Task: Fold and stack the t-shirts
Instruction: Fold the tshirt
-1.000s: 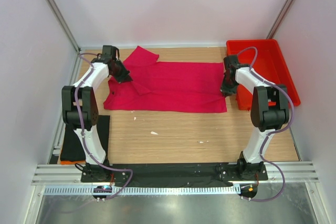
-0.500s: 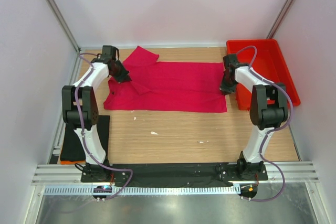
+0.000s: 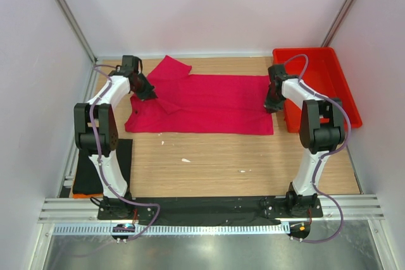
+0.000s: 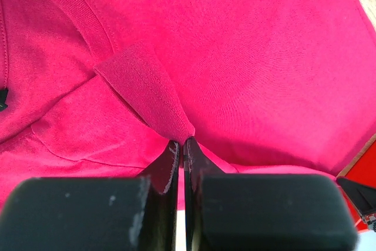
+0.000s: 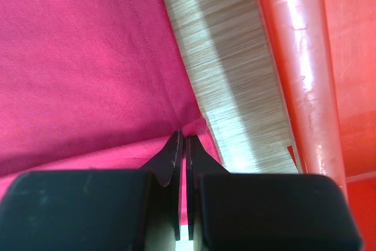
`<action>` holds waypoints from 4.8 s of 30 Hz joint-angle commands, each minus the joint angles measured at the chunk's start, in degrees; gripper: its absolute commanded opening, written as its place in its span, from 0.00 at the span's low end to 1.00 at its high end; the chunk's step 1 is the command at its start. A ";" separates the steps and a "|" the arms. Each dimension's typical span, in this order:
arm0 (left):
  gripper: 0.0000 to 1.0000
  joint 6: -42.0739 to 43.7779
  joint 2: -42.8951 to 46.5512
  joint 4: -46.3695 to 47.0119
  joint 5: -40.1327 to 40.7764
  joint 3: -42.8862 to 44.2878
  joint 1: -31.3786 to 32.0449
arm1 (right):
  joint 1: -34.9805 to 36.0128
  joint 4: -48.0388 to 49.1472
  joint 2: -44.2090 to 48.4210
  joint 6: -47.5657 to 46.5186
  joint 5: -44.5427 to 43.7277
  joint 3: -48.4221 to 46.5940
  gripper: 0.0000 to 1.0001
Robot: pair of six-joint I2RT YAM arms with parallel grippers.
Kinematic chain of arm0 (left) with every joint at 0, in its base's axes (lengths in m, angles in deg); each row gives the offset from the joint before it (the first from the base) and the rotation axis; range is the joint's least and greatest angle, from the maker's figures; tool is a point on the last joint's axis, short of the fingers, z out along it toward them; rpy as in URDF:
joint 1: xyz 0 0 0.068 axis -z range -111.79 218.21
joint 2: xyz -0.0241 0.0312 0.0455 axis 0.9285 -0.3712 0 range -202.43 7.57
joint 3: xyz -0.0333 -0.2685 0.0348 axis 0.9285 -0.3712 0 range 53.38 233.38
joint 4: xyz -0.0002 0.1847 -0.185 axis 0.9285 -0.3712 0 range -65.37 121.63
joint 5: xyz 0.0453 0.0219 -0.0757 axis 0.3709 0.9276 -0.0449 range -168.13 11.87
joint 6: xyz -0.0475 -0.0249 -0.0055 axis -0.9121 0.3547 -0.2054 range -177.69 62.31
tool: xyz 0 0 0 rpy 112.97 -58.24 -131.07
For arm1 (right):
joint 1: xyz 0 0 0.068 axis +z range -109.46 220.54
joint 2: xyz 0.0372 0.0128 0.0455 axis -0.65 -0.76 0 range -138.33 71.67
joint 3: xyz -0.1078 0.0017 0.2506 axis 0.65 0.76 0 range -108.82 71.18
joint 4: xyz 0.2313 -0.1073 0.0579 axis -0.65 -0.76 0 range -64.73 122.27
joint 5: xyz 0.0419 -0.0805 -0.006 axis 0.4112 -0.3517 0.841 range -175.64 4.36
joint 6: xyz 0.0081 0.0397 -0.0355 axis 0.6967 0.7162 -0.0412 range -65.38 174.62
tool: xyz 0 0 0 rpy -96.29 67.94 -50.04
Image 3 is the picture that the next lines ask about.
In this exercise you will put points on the slotted grey cable duct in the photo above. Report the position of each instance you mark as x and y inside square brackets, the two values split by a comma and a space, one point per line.
[125, 229]

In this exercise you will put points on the left aluminium corner post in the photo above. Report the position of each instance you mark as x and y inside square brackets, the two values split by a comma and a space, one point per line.
[67, 13]

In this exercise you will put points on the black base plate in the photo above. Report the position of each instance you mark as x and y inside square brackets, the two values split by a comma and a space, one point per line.
[207, 211]

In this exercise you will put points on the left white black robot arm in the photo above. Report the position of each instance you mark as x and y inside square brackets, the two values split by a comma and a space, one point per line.
[96, 132]

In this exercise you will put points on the black folded t shirt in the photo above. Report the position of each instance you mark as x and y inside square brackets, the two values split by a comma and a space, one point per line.
[87, 180]

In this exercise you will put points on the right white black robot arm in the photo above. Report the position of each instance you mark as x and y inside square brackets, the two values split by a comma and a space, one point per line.
[322, 133]

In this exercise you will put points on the magenta t shirt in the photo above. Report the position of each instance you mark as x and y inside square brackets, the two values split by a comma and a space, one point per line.
[193, 103]

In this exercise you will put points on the orange folded t shirt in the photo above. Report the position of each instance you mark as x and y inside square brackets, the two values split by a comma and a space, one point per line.
[84, 196]

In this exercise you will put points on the right aluminium corner post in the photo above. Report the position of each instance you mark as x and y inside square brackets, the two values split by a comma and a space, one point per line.
[339, 19]

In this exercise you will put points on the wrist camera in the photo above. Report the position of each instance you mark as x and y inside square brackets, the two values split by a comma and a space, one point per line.
[131, 63]
[277, 72]

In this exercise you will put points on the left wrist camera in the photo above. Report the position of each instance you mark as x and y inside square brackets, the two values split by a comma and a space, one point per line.
[131, 63]

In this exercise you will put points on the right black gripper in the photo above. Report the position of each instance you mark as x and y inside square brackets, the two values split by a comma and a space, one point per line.
[271, 107]

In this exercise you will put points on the aluminium corner post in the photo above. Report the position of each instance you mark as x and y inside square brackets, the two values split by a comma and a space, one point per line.
[67, 13]
[339, 19]

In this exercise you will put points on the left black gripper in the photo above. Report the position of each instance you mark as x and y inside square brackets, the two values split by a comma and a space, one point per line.
[149, 93]

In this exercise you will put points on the red plastic bin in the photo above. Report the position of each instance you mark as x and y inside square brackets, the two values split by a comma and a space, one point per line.
[324, 74]

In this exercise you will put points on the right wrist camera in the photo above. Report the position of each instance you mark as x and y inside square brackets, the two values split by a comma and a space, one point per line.
[277, 72]

